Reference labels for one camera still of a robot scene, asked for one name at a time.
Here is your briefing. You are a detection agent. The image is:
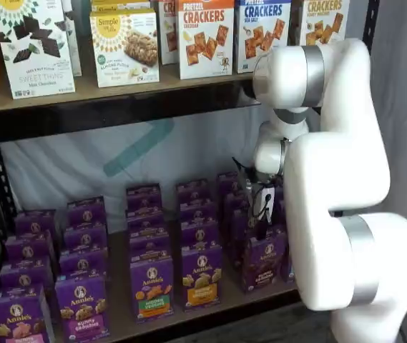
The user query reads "purple Annie's box pink patch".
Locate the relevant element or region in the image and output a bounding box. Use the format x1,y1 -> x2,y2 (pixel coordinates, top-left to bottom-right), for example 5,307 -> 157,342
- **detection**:
0,284 -> 56,343
0,256 -> 54,292
14,209 -> 60,239
4,231 -> 57,265

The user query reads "purple Annie's box violet patch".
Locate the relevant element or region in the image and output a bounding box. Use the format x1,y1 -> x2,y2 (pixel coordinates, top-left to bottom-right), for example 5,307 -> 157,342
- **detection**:
59,248 -> 109,279
63,223 -> 109,253
54,273 -> 110,339
66,197 -> 107,229

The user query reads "black metal shelving rack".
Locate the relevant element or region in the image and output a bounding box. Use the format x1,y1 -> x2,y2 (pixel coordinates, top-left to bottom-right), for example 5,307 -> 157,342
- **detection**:
0,0 -> 381,343

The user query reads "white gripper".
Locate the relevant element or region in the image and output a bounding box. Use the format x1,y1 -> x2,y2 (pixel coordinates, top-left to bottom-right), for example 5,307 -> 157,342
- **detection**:
249,174 -> 280,241

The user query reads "purple Annie's box green patch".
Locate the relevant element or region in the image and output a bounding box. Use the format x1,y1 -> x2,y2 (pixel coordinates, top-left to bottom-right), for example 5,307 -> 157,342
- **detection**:
129,255 -> 175,324
129,227 -> 172,259
126,184 -> 163,212
127,206 -> 167,232

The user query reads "Simple Mills Sweet Thins box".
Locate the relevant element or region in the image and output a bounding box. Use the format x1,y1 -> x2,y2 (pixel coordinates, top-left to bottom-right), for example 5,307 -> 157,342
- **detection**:
0,0 -> 77,100
63,0 -> 83,78

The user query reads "orange pretzel crackers box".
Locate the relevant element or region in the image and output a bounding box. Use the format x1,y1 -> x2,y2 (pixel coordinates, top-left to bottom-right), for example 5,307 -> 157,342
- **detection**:
158,0 -> 181,66
175,0 -> 235,80

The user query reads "purple Annie's box teal patch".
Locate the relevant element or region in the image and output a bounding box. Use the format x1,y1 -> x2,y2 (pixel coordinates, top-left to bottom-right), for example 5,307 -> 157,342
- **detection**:
285,246 -> 299,285
274,199 -> 287,229

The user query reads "purple Annie's box orange patch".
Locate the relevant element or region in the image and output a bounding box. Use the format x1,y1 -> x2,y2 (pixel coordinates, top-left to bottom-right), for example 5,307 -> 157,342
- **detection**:
176,180 -> 213,205
178,199 -> 217,224
180,219 -> 221,248
181,244 -> 224,312

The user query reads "gray side curtain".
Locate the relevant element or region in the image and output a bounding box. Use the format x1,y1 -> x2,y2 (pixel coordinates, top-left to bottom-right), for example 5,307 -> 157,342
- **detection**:
369,0 -> 407,343

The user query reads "yellow pretzel crackers box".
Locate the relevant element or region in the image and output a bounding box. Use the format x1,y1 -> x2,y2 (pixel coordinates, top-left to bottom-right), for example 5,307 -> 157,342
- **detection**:
298,0 -> 350,47

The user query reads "white backdrop cloth teal print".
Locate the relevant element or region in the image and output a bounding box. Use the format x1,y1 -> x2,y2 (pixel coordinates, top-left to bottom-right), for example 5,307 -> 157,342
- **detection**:
0,106 -> 272,222

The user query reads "blue pretzel crackers box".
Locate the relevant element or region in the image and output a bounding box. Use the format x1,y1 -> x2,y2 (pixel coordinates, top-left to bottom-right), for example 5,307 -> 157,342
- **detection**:
234,0 -> 293,74

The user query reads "purple Annie's box brown patch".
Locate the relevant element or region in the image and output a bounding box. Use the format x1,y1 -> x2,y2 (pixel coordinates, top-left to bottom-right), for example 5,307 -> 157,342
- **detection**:
240,228 -> 290,294
230,209 -> 261,265
217,172 -> 247,196
223,192 -> 252,216

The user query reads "Simple Mills almond bars box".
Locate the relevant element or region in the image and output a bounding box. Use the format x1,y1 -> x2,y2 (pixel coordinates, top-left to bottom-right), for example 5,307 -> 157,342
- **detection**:
89,7 -> 160,89
90,0 -> 152,14

